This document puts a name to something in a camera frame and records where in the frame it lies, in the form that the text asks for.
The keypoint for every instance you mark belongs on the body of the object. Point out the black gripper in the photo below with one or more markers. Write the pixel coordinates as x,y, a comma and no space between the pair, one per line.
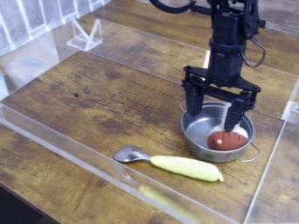
235,90

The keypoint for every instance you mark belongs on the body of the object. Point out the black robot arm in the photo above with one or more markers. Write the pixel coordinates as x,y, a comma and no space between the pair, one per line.
235,24

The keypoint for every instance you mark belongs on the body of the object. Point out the silver metal pot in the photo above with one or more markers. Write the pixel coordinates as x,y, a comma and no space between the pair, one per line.
196,128

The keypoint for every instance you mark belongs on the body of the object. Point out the black bar on table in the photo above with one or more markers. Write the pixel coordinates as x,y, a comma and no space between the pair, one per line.
205,11

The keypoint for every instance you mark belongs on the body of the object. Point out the spoon with yellow handle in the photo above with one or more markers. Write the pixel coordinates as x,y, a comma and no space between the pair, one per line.
180,165

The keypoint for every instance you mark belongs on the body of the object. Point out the clear acrylic triangle bracket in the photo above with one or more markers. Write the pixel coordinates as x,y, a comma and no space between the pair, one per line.
85,41

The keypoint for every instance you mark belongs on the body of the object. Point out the clear acrylic enclosure wall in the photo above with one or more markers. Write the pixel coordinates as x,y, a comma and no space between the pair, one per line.
115,97

